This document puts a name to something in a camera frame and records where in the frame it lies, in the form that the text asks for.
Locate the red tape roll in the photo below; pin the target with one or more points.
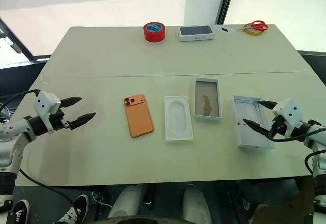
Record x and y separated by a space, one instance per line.
154 34

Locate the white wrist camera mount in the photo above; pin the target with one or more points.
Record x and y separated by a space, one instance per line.
287 109
45 101

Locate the dark slanted frame beam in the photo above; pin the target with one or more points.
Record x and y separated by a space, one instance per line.
17 43

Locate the white rounded robot leg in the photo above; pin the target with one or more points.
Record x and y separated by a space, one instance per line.
196 206
126 201

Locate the white moulded tray insert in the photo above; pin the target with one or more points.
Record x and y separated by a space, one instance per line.
178 119

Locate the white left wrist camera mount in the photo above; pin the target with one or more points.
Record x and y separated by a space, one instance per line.
45 101

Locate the white phone box base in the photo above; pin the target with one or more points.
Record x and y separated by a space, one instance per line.
250 137

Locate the white boxed phone package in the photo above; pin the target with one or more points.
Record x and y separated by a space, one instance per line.
196 31

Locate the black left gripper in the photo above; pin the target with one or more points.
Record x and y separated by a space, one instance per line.
58 122

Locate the dark window post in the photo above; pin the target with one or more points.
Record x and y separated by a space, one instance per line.
226 0

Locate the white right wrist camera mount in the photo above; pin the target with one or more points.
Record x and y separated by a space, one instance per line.
287 109

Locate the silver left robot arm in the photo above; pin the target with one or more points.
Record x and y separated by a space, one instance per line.
12 129

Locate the white box with brown inlay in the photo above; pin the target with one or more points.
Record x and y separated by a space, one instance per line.
207 99

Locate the orange smartphone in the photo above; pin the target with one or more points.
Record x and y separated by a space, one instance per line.
138 118

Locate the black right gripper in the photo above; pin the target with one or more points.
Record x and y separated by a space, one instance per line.
277 126

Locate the yellow tape roll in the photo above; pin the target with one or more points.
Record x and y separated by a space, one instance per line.
250 32

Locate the black white sneaker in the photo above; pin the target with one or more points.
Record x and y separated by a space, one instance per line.
21 212
76 208

